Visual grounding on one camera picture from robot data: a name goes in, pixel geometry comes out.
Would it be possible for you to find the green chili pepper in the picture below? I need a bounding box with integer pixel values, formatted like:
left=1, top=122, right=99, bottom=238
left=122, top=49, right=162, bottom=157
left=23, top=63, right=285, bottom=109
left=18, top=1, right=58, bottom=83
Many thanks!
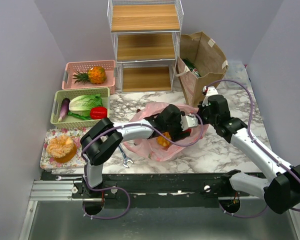
left=67, top=111, right=92, bottom=121

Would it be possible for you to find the orange bread toy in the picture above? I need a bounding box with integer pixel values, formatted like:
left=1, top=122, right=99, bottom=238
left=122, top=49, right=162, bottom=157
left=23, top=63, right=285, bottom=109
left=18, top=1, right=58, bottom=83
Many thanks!
left=46, top=135, right=77, bottom=164

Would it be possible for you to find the purple cable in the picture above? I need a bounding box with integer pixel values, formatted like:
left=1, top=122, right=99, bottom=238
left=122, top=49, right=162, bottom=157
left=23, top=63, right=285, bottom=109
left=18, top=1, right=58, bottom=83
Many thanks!
left=80, top=113, right=205, bottom=220
left=204, top=79, right=300, bottom=218

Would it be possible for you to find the toy pineapple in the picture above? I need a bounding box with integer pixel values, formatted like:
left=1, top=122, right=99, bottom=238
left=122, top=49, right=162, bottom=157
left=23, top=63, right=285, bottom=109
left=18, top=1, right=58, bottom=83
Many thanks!
left=73, top=66, right=107, bottom=85

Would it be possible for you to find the white wire wooden shelf rack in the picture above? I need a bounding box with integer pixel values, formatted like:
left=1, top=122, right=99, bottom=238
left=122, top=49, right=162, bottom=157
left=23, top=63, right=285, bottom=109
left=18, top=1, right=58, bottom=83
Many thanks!
left=107, top=0, right=184, bottom=93

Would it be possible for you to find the pink plastic bag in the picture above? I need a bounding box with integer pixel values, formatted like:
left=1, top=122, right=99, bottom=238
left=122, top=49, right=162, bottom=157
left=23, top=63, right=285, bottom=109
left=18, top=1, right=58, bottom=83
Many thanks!
left=123, top=102, right=209, bottom=162

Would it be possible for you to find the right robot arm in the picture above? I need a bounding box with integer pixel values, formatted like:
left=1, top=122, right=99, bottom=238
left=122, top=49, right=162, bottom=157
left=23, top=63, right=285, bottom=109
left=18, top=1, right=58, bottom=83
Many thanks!
left=197, top=94, right=300, bottom=214

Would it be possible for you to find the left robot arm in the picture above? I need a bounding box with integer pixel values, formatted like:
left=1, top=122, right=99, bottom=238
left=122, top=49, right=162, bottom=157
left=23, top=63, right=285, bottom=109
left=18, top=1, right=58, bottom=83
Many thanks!
left=80, top=104, right=198, bottom=198

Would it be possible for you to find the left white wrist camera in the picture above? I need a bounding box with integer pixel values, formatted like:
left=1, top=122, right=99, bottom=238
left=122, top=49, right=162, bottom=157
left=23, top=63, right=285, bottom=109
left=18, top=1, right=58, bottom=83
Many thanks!
left=180, top=114, right=198, bottom=131

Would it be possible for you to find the red bell pepper toy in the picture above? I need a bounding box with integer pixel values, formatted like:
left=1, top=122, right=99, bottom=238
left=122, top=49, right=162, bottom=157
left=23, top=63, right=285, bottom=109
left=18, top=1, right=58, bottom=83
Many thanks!
left=89, top=106, right=108, bottom=120

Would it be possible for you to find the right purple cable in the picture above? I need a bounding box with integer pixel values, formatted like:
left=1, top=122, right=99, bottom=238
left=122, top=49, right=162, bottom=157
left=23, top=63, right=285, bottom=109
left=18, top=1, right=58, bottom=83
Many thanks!
left=204, top=79, right=300, bottom=218

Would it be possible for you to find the pink plastic basket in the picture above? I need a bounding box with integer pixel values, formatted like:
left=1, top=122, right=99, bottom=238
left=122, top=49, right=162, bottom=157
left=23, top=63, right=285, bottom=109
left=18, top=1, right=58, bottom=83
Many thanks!
left=61, top=60, right=116, bottom=94

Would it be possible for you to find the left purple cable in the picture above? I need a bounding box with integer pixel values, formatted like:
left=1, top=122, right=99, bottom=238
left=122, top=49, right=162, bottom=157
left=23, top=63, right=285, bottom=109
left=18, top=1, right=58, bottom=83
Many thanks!
left=80, top=113, right=205, bottom=220

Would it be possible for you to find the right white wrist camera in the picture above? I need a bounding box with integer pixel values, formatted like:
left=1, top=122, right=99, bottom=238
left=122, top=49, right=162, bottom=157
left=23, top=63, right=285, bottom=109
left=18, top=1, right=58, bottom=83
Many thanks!
left=201, top=86, right=218, bottom=107

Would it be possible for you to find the purple eggplant toy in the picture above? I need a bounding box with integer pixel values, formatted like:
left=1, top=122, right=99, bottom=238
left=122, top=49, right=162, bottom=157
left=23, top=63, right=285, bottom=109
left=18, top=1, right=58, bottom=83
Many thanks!
left=57, top=98, right=71, bottom=123

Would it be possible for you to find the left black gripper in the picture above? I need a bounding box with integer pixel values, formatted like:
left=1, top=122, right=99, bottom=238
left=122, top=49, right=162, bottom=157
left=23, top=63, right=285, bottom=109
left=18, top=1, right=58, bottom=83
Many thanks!
left=164, top=113, right=190, bottom=142

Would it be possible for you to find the clear plastic organizer box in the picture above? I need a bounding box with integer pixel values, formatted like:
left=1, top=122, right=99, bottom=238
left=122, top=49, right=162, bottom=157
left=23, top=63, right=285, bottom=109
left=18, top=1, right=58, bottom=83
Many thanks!
left=224, top=60, right=250, bottom=88

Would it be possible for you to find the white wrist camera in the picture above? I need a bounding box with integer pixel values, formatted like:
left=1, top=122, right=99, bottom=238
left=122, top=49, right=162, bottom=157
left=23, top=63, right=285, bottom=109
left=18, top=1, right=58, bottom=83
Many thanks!
left=180, top=114, right=198, bottom=131
left=201, top=86, right=218, bottom=107

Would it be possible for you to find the silver open-end wrench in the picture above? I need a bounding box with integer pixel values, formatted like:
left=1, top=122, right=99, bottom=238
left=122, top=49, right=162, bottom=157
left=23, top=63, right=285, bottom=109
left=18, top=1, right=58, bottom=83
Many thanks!
left=118, top=144, right=134, bottom=168

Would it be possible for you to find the small silver wrench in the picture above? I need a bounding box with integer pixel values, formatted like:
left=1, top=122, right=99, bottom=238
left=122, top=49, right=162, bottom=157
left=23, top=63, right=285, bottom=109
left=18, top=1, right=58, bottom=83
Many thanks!
left=55, top=175, right=82, bottom=181

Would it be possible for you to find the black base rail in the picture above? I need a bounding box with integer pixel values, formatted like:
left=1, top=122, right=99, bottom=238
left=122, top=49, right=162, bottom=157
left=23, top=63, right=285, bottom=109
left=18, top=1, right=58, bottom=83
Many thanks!
left=30, top=172, right=266, bottom=214

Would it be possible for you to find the green lettuce toy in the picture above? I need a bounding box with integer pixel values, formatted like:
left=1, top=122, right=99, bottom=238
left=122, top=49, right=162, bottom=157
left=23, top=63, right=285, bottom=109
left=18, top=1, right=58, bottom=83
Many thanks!
left=69, top=94, right=103, bottom=117

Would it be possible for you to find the red tomato toy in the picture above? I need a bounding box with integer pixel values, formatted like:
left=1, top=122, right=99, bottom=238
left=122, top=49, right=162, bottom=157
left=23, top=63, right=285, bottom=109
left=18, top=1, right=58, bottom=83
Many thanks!
left=184, top=129, right=192, bottom=135

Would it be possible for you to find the floral tray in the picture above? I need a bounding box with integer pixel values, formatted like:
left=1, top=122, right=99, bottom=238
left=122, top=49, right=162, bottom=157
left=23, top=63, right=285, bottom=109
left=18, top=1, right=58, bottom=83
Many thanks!
left=39, top=127, right=91, bottom=170

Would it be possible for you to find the green plastic basket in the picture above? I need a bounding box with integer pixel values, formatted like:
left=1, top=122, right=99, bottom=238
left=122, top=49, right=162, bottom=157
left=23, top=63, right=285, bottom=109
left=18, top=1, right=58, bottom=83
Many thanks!
left=50, top=87, right=110, bottom=129

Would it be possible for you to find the brown paper grocery bag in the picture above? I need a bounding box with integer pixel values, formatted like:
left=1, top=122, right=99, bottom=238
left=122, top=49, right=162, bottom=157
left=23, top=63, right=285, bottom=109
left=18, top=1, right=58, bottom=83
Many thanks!
left=176, top=32, right=228, bottom=107

